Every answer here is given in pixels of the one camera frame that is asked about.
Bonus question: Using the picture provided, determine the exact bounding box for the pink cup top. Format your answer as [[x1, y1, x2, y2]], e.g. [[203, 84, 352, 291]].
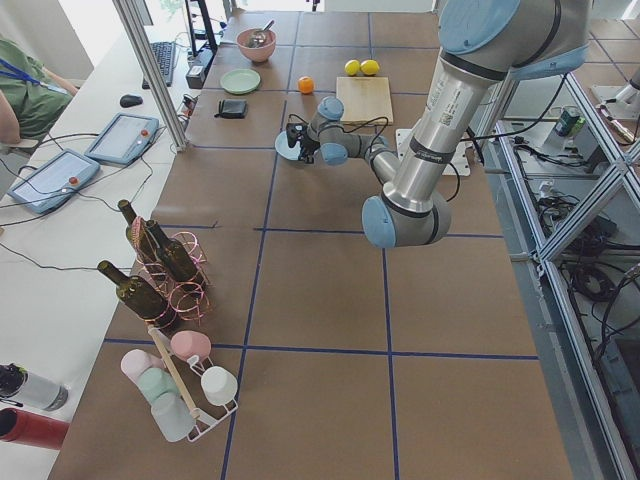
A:
[[170, 330, 212, 361]]

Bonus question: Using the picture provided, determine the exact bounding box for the dark wine bottle middle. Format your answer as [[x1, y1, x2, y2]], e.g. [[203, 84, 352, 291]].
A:
[[145, 219, 204, 285]]

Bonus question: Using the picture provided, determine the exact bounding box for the copper wire bottle rack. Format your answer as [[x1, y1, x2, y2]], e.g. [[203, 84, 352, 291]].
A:
[[136, 217, 211, 325]]

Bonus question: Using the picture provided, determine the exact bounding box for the seated person green shirt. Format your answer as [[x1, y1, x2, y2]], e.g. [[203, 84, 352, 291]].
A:
[[1, 38, 79, 145]]

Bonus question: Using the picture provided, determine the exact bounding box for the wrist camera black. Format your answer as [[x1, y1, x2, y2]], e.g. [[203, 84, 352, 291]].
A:
[[285, 122, 307, 149]]

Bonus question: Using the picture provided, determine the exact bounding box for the white cup right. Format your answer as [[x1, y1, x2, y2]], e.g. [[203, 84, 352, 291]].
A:
[[201, 366, 238, 406]]

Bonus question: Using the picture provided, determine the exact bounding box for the grey cup bottom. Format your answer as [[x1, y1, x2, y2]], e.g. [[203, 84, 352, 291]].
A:
[[151, 392, 195, 442]]

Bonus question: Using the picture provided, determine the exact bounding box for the mint green cup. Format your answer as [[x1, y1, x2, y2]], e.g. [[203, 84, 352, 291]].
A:
[[135, 367, 179, 404]]

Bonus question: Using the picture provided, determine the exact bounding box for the silver water bottle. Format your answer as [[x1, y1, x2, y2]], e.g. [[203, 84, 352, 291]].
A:
[[1, 363, 68, 411]]

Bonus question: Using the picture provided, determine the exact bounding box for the aluminium frame post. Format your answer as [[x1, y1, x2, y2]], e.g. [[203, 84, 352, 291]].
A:
[[112, 0, 188, 152]]

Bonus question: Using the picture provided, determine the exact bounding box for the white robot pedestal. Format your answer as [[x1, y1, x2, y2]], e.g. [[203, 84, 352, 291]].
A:
[[394, 128, 471, 177]]

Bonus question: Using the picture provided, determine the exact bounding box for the metal ice scoop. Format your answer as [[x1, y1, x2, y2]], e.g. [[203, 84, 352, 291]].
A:
[[245, 19, 275, 48]]

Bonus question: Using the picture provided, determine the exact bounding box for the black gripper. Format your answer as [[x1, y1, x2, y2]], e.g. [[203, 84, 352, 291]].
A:
[[298, 135, 320, 164]]

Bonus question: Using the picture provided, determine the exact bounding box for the teach pendant near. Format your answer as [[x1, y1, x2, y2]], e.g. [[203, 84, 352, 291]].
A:
[[8, 149, 100, 214]]

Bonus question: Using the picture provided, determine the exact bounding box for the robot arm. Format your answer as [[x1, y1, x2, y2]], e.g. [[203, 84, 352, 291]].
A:
[[287, 1, 592, 248]]

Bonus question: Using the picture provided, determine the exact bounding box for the red cylinder bottle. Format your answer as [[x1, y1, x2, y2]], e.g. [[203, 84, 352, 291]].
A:
[[1, 408, 70, 450]]

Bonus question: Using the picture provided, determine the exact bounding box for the teach pendant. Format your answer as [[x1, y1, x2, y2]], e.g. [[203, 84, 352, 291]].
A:
[[85, 113, 159, 165], [8, 149, 100, 214]]

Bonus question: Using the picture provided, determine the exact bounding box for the dark wine bottle back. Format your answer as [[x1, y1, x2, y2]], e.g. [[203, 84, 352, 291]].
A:
[[117, 199, 156, 262]]

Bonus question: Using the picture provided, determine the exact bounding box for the pink bowl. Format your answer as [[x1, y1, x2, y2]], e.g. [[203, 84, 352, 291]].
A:
[[236, 28, 276, 63]]

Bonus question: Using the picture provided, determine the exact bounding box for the black computer mouse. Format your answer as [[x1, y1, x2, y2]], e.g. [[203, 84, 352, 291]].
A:
[[119, 94, 143, 108]]

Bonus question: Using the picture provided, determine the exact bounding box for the orange mandarin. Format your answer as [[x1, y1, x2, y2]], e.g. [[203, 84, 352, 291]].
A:
[[297, 76, 315, 95]]

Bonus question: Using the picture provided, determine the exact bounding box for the dark wine bottle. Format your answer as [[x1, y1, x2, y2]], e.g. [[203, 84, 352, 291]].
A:
[[97, 260, 175, 328], [117, 199, 156, 262], [145, 219, 204, 285]]

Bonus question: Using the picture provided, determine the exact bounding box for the lemon far one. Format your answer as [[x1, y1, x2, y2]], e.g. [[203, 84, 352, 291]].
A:
[[360, 59, 380, 76]]

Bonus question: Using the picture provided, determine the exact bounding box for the bamboo cutting board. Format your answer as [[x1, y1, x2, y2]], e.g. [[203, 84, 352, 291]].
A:
[[336, 76, 394, 125]]

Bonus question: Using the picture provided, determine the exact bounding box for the dark wine bottle front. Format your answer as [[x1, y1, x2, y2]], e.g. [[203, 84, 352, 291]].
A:
[[97, 260, 175, 328]]

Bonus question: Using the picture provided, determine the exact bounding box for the light pink cup left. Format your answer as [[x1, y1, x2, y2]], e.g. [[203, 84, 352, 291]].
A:
[[120, 349, 165, 383]]

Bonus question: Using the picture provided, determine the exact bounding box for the green plate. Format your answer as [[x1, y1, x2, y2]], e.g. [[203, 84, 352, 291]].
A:
[[220, 69, 261, 95]]

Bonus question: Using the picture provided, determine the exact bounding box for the lemon near board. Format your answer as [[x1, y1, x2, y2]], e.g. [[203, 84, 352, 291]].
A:
[[344, 59, 361, 77]]

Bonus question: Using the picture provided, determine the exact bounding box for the light blue plate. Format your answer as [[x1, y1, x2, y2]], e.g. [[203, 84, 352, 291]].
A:
[[274, 131, 302, 161]]

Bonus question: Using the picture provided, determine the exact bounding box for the teach pendant far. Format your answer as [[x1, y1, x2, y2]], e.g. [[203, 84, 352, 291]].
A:
[[85, 113, 159, 165]]

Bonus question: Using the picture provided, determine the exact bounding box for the black keyboard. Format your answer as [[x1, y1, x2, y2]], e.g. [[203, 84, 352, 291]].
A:
[[150, 41, 177, 87]]

